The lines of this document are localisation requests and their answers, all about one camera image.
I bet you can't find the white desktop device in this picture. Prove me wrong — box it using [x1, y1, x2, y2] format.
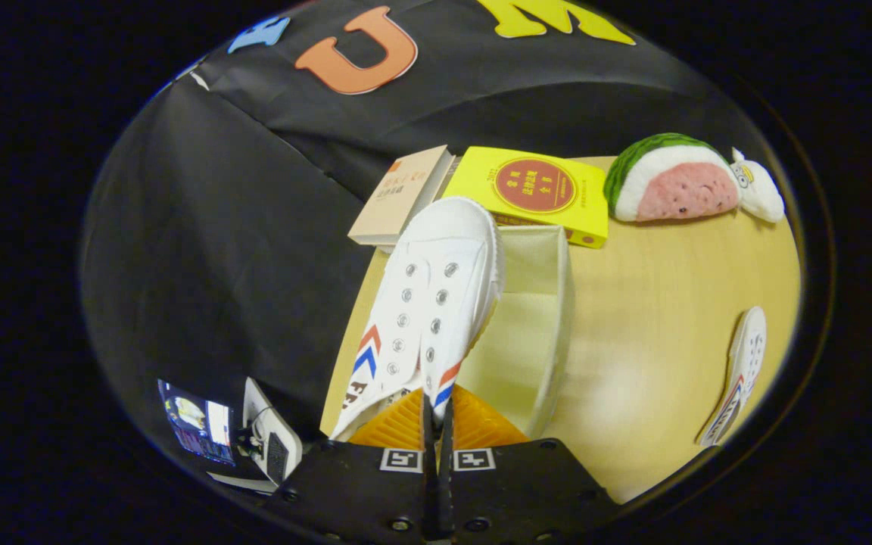
[243, 377, 304, 485]

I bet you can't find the white canvas shoe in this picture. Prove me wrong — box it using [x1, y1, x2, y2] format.
[329, 197, 505, 442]
[697, 306, 768, 447]

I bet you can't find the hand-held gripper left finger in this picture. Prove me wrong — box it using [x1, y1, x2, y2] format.
[266, 386, 437, 545]

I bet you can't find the white plush toy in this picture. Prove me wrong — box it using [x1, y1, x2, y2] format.
[730, 148, 786, 223]

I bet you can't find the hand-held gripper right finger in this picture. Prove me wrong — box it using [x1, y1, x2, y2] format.
[436, 382, 622, 545]

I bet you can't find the yellow book with red circle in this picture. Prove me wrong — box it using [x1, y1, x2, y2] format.
[442, 146, 609, 249]

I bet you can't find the watermelon slice plush toy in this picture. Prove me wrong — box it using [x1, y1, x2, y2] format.
[604, 133, 741, 223]

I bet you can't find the computer screen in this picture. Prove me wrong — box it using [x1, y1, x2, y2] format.
[157, 378, 236, 466]

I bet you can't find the beige book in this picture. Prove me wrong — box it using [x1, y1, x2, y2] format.
[347, 145, 454, 247]

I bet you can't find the black backdrop cloth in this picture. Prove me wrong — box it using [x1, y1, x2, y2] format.
[80, 0, 755, 485]

